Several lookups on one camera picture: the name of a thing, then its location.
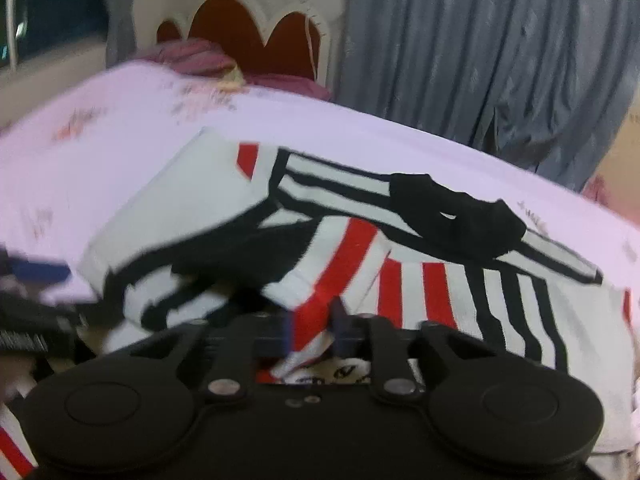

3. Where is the magenta pillow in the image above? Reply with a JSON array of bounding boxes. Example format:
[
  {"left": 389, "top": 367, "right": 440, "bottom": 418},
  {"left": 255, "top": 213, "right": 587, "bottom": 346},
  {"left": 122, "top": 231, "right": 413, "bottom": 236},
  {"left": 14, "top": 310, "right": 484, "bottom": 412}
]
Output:
[{"left": 137, "top": 37, "right": 333, "bottom": 103}]

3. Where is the red black white striped shirt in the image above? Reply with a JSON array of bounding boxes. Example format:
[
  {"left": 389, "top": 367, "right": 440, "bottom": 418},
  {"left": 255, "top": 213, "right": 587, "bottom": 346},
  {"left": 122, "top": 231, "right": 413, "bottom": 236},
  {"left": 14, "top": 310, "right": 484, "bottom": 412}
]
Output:
[{"left": 0, "top": 127, "right": 636, "bottom": 480}]

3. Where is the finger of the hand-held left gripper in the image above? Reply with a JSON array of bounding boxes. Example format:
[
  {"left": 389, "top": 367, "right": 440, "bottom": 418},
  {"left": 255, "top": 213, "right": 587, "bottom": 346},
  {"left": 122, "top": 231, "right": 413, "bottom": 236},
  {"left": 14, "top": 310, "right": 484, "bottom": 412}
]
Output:
[{"left": 0, "top": 254, "right": 74, "bottom": 292}]

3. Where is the narrow grey blue curtain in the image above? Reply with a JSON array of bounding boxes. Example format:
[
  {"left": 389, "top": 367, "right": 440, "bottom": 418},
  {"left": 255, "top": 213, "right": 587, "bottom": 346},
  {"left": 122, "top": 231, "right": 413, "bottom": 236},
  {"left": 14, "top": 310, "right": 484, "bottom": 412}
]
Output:
[{"left": 94, "top": 0, "right": 147, "bottom": 67}]

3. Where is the pink floral bed sheet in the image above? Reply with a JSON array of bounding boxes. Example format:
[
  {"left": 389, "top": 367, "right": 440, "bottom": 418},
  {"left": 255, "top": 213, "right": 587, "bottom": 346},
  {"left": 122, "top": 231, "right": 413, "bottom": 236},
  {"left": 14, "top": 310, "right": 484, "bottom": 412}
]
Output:
[{"left": 0, "top": 60, "right": 640, "bottom": 321}]

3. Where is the window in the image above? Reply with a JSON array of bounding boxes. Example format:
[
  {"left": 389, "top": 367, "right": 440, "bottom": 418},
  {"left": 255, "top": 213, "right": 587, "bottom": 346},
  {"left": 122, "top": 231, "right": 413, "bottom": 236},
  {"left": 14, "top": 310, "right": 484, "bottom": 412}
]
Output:
[{"left": 0, "top": 0, "right": 110, "bottom": 73}]

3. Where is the pink blanket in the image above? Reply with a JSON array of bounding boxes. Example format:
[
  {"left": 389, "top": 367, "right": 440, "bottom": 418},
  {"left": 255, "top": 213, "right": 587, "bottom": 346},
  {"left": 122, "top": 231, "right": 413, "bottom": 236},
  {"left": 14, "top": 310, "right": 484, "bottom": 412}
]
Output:
[{"left": 581, "top": 175, "right": 623, "bottom": 213}]

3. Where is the white headboard with red panels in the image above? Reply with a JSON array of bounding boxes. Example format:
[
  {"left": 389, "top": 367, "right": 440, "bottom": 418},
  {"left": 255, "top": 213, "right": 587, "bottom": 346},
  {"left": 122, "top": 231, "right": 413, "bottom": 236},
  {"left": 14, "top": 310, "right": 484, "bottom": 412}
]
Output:
[{"left": 134, "top": 0, "right": 351, "bottom": 86}]

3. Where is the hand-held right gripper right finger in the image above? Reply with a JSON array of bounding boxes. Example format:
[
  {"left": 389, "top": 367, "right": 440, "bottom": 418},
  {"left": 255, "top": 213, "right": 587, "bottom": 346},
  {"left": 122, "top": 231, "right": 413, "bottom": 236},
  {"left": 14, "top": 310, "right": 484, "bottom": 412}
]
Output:
[{"left": 329, "top": 297, "right": 484, "bottom": 407}]

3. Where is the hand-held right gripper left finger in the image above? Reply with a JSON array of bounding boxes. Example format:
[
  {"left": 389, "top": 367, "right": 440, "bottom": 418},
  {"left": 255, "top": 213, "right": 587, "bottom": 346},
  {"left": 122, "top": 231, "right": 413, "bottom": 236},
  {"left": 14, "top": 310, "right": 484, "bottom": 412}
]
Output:
[{"left": 127, "top": 309, "right": 297, "bottom": 407}]

